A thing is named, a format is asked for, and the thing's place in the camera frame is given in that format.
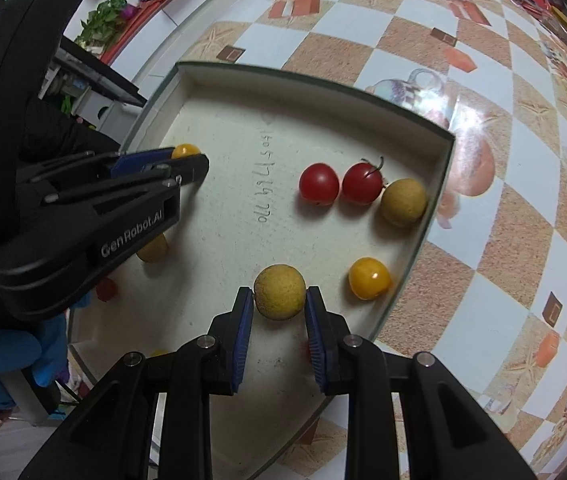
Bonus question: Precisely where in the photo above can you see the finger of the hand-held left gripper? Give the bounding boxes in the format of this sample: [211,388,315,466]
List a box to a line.
[16,147,176,184]
[30,154,210,207]

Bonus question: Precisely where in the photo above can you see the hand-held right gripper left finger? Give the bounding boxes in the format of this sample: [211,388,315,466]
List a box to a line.
[18,287,255,480]

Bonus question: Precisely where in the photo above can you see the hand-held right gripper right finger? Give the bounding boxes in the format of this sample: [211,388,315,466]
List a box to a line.
[305,286,539,480]

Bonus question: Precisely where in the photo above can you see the beige cardboard tray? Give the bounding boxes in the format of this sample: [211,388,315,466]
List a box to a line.
[66,61,455,480]

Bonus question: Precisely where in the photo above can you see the red cherry tomato with stem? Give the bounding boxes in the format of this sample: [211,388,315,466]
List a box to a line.
[342,156,385,206]

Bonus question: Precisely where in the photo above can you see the black shelf unit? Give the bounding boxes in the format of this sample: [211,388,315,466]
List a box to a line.
[38,35,149,136]

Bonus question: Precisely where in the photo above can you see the green potted plant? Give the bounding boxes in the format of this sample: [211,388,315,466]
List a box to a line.
[74,0,136,53]

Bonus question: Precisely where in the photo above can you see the checkered printed tablecloth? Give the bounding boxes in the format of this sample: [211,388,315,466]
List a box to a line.
[63,0,567,480]

